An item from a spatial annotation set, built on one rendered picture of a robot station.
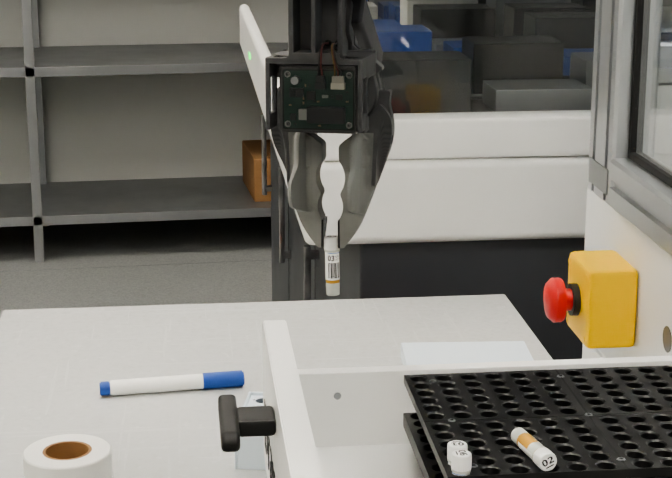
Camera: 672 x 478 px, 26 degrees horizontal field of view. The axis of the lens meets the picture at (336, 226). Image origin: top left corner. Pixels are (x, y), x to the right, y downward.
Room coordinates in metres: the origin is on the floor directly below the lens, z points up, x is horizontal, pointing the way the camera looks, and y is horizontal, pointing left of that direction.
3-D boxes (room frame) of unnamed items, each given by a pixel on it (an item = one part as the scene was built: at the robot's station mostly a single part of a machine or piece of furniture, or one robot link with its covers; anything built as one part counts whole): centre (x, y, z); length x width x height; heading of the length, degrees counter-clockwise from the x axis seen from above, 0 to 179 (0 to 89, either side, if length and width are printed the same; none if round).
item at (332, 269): (1.08, 0.00, 0.95); 0.01 x 0.01 x 0.05
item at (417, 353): (1.37, -0.13, 0.77); 0.13 x 0.09 x 0.02; 92
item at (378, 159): (1.08, -0.02, 1.06); 0.05 x 0.02 x 0.09; 79
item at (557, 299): (1.24, -0.20, 0.88); 0.04 x 0.03 x 0.04; 6
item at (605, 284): (1.25, -0.23, 0.88); 0.07 x 0.05 x 0.07; 6
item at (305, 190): (1.07, 0.03, 1.02); 0.06 x 0.03 x 0.09; 169
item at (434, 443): (0.90, -0.07, 0.90); 0.18 x 0.02 x 0.01; 6
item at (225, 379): (1.32, 0.16, 0.77); 0.14 x 0.02 x 0.02; 102
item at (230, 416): (0.88, 0.06, 0.91); 0.07 x 0.04 x 0.01; 6
